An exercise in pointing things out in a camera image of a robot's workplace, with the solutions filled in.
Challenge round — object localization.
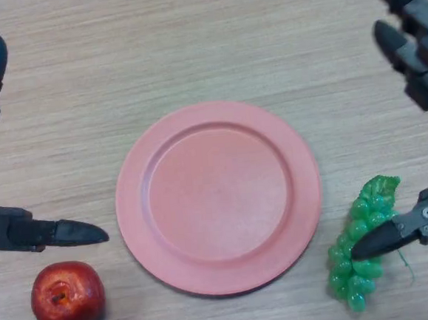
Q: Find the green grape bunch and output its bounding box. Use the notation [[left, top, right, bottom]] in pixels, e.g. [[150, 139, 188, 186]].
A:
[[319, 172, 418, 307]]

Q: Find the red apple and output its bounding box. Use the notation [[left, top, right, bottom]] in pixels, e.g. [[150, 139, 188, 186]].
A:
[[27, 259, 109, 320]]

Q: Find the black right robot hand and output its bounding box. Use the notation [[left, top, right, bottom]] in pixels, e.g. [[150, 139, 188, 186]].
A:
[[330, 0, 428, 262]]

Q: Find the pink round plate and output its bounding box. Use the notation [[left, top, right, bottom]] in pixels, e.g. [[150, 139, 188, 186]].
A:
[[108, 93, 330, 306]]

